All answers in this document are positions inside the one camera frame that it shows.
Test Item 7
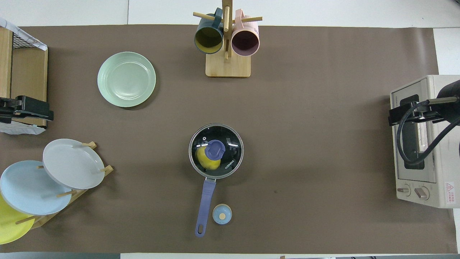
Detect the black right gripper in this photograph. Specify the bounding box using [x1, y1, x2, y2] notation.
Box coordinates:
[388, 94, 445, 127]

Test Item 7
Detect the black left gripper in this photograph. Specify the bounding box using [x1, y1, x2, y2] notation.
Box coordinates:
[0, 95, 55, 121]

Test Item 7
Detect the yellow potato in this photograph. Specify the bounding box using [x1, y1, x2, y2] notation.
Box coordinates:
[196, 145, 221, 170]

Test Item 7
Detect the glass lid with blue knob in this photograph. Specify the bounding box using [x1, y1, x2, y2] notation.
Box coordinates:
[189, 123, 244, 179]

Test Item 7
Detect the grey plate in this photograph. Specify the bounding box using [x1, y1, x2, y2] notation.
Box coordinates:
[42, 138, 106, 190]

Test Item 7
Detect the light blue plate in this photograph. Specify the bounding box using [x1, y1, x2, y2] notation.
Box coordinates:
[0, 160, 73, 216]

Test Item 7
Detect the wooden plate rack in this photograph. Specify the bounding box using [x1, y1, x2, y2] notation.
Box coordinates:
[14, 141, 114, 231]

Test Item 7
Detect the pale green plate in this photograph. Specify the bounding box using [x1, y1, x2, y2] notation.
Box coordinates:
[97, 51, 157, 108]

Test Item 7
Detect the yellow plate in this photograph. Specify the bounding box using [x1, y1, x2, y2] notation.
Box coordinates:
[0, 194, 36, 245]

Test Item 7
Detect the white grid-print cloth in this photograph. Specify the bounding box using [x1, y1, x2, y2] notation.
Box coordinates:
[0, 17, 48, 51]
[0, 121, 47, 136]

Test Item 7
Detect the wooden box with mesh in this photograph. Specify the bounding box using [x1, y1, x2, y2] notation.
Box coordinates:
[0, 27, 48, 128]

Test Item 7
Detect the beige toaster oven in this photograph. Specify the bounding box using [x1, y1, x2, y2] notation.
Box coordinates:
[390, 75, 460, 209]

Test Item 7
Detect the brown paper table mat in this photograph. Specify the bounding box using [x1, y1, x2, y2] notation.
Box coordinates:
[0, 24, 457, 254]

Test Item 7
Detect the pink ribbed mug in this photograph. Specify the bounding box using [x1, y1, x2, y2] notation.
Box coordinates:
[231, 9, 260, 57]

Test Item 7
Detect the wooden mug tree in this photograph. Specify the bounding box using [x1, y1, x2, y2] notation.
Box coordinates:
[193, 0, 263, 78]

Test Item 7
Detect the dark teal mug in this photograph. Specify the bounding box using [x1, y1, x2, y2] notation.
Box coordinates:
[194, 8, 224, 55]

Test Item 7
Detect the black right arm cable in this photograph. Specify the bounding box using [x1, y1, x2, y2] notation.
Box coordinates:
[395, 100, 460, 167]

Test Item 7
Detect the black wire basket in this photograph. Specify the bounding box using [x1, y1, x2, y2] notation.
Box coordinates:
[12, 30, 47, 51]

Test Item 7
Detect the black pot with blue handle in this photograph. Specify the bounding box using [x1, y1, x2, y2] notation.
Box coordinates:
[188, 123, 244, 237]

